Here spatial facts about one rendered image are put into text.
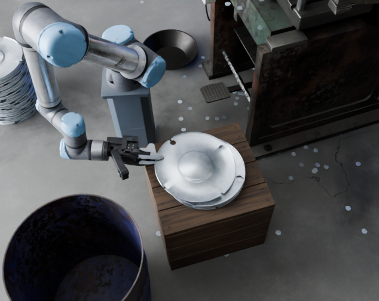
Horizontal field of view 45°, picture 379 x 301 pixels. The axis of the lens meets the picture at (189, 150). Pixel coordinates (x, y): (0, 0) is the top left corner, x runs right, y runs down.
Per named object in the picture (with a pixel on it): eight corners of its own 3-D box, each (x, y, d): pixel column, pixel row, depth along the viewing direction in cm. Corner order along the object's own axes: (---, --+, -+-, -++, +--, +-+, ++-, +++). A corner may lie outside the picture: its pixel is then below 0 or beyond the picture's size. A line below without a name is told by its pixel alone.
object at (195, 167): (252, 172, 164) (253, 171, 163) (190, 218, 153) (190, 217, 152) (199, 120, 175) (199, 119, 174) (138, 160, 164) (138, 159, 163)
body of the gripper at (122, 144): (140, 135, 165) (106, 133, 164) (137, 155, 160) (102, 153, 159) (140, 147, 171) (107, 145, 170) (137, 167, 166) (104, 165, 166)
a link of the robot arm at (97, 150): (89, 153, 159) (92, 165, 166) (103, 153, 159) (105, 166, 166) (93, 135, 163) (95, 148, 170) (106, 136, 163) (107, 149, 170)
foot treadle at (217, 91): (206, 109, 215) (206, 102, 210) (199, 94, 220) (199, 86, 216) (320, 77, 224) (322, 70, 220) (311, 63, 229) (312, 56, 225)
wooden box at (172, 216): (170, 270, 183) (164, 235, 154) (148, 190, 204) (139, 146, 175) (264, 243, 189) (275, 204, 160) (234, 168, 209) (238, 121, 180)
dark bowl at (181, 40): (150, 84, 239) (149, 74, 233) (135, 46, 255) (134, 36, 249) (205, 70, 244) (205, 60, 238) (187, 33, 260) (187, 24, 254)
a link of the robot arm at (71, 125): (49, 112, 153) (54, 134, 162) (69, 131, 148) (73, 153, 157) (69, 101, 157) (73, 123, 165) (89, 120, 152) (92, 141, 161)
